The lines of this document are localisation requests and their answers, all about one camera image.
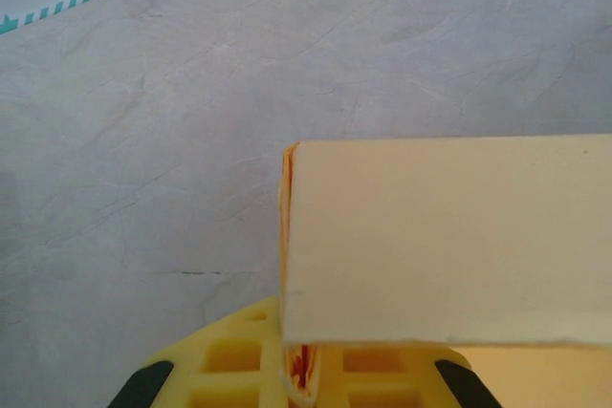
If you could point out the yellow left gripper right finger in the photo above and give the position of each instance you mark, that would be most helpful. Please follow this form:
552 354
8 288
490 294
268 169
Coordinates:
373 379

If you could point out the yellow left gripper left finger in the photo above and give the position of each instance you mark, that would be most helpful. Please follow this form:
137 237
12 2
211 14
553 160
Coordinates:
229 370

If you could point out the yellow paper box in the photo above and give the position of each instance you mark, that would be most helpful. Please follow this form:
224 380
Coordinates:
430 236

